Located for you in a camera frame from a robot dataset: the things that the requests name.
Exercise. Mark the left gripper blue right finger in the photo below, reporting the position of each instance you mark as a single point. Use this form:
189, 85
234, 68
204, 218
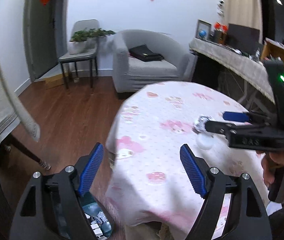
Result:
197, 170

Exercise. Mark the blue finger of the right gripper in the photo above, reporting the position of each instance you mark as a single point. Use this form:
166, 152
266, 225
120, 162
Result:
236, 116
218, 127

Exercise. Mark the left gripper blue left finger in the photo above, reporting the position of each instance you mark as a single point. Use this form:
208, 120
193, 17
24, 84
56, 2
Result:
87, 167

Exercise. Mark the white round lid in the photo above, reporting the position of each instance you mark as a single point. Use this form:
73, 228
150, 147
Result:
205, 142

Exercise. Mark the foil ball large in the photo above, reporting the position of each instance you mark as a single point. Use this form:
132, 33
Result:
199, 125

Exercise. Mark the white SanDisk cardboard box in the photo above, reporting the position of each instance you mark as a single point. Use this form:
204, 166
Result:
99, 224

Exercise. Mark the teal plastic trash bin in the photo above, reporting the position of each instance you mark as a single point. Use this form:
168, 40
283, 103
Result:
81, 217

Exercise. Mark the pink floral round tablecloth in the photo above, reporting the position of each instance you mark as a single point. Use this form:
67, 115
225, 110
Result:
150, 131

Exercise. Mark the beige fringed sideboard cloth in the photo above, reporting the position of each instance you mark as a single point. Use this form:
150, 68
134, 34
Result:
235, 76

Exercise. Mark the black monitor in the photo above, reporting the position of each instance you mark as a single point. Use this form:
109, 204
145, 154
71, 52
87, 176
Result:
243, 38

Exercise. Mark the wooden shelf box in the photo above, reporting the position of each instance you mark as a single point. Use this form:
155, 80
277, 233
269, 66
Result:
272, 49

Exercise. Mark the dark table leg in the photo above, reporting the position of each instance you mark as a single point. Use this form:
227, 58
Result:
17, 144

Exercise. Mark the small blue globe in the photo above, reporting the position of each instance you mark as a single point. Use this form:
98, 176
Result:
202, 34

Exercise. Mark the framed picture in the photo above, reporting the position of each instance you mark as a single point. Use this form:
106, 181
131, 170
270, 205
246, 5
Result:
202, 25

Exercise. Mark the grey armchair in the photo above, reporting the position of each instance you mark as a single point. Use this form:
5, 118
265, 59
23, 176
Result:
130, 74

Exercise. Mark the black bag on armchair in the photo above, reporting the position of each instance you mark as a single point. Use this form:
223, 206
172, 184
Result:
144, 54

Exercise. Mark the grey dining chair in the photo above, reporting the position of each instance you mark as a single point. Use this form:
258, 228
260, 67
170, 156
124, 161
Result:
90, 56

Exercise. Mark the potted green plant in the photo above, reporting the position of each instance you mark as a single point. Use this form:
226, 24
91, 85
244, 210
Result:
83, 40

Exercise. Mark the dark grey door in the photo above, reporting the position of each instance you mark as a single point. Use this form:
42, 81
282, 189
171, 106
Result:
44, 33

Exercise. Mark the white security camera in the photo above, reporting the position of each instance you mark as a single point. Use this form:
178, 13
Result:
220, 8

